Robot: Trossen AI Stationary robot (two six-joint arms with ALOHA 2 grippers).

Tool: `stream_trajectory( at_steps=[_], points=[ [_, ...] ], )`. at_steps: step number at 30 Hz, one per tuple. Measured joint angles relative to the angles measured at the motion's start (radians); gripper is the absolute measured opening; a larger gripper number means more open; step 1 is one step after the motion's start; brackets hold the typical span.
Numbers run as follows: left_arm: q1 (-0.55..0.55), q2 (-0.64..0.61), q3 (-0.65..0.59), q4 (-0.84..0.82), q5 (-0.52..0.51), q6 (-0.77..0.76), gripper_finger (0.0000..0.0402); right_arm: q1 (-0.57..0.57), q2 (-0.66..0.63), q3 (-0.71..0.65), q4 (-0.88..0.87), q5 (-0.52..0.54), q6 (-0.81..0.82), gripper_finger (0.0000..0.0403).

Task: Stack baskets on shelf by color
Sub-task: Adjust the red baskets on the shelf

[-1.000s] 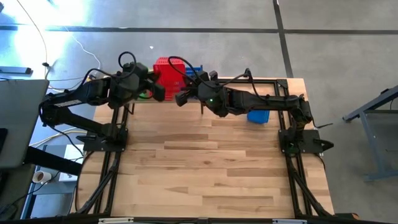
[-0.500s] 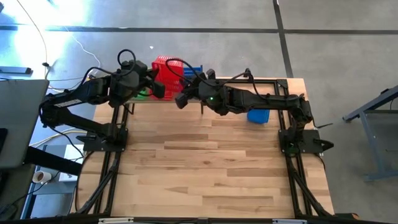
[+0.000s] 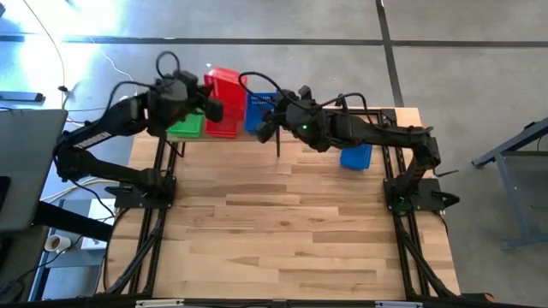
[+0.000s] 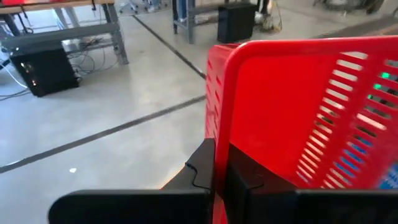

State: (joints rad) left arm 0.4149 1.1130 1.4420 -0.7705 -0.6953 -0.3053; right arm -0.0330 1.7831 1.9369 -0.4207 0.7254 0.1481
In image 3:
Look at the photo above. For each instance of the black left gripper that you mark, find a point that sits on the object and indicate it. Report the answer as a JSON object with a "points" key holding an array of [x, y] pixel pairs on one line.
{"points": [[194, 102]]}

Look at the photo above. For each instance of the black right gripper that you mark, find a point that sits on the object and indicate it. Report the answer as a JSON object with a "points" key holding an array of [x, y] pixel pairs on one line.
{"points": [[306, 126]]}

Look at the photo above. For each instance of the blue plastic basket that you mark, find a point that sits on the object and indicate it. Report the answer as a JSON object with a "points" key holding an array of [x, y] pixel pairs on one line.
{"points": [[253, 113], [357, 159]]}

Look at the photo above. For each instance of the green plastic basket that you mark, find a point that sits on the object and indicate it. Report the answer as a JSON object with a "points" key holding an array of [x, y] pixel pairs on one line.
{"points": [[188, 126]]}

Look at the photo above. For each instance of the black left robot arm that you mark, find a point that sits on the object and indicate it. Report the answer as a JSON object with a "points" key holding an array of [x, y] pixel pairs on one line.
{"points": [[92, 139]]}

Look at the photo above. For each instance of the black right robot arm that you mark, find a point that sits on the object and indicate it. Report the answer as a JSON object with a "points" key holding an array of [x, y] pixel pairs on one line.
{"points": [[377, 130]]}

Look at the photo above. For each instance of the white box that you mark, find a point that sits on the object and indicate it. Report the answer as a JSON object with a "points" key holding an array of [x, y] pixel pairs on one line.
{"points": [[100, 209]]}

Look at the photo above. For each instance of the black diagonal beam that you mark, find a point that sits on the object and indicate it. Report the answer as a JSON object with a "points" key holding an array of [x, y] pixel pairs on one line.
{"points": [[73, 220]]}

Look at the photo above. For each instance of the grey desk top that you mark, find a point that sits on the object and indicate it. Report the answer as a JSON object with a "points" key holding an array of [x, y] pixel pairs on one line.
{"points": [[30, 171]]}

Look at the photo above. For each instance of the white paper cup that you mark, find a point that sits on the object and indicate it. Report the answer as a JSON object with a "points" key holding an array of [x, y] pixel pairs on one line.
{"points": [[57, 243]]}

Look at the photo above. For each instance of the white label strip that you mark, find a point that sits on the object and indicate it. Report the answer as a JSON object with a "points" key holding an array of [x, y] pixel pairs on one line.
{"points": [[398, 305], [158, 303]]}

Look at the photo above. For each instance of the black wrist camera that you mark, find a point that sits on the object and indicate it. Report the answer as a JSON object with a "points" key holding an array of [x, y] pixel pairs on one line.
{"points": [[305, 92], [187, 79]]}

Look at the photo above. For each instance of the black triangular bracket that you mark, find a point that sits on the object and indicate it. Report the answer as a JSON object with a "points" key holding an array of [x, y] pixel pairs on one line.
{"points": [[341, 102]]}

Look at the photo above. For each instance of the black aluminium rig frame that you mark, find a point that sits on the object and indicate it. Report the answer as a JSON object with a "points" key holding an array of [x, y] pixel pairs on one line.
{"points": [[381, 112]]}

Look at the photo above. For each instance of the blue metal table frame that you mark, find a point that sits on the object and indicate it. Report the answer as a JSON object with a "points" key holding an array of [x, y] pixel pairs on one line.
{"points": [[505, 146]]}

